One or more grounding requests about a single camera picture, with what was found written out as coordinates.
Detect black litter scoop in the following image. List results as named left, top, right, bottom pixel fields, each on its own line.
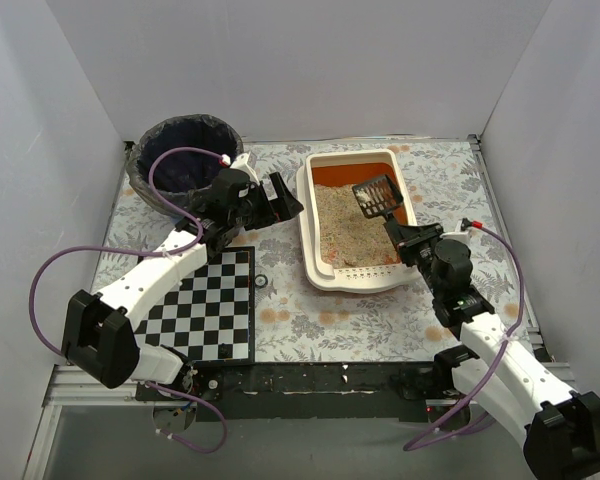
left=352, top=174, right=404, bottom=220

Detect white orange litter box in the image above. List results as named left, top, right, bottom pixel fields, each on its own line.
left=296, top=149, right=419, bottom=294

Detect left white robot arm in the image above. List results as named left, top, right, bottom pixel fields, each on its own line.
left=61, top=168, right=303, bottom=389

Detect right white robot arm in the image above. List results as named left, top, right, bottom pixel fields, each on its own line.
left=385, top=215, right=600, bottom=479

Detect blue trash bin with bag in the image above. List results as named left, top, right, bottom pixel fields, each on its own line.
left=125, top=114, right=243, bottom=217

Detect black white chessboard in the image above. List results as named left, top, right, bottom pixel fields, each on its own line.
left=135, top=246, right=256, bottom=365

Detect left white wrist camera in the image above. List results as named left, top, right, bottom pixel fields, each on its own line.
left=219, top=151, right=259, bottom=183

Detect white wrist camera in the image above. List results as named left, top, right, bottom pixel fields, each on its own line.
left=441, top=218, right=483, bottom=245
left=219, top=151, right=259, bottom=183

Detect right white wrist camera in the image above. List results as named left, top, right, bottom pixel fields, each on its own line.
left=441, top=218, right=483, bottom=245

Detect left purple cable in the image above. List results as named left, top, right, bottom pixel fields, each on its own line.
left=28, top=147, right=231, bottom=455

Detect purple cable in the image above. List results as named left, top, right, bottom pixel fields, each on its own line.
left=402, top=222, right=525, bottom=452
left=28, top=147, right=231, bottom=455

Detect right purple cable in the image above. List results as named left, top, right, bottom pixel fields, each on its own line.
left=402, top=222, right=525, bottom=452

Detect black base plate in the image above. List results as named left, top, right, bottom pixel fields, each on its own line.
left=134, top=360, right=496, bottom=421

